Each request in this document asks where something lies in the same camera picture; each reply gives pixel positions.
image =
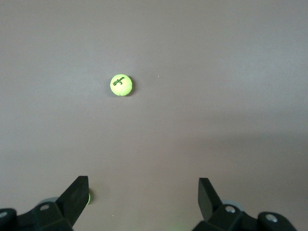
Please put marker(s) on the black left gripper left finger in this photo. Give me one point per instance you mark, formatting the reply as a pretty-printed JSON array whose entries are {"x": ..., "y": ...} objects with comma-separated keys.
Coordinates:
[{"x": 72, "y": 199}]

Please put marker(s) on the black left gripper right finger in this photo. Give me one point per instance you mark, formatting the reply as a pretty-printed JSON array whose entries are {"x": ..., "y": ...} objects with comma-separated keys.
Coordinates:
[{"x": 209, "y": 199}]

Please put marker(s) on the yellow tennis ball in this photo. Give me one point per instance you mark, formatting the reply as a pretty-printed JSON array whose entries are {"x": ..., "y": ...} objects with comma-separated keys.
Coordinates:
[{"x": 89, "y": 198}]

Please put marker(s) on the yellow tennis ball bold print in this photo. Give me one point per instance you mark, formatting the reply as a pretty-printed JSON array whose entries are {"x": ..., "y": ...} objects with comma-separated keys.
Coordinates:
[{"x": 121, "y": 84}]

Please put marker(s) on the brown table cover mat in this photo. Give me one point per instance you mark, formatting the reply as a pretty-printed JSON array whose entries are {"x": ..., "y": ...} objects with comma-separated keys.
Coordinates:
[{"x": 192, "y": 72}]

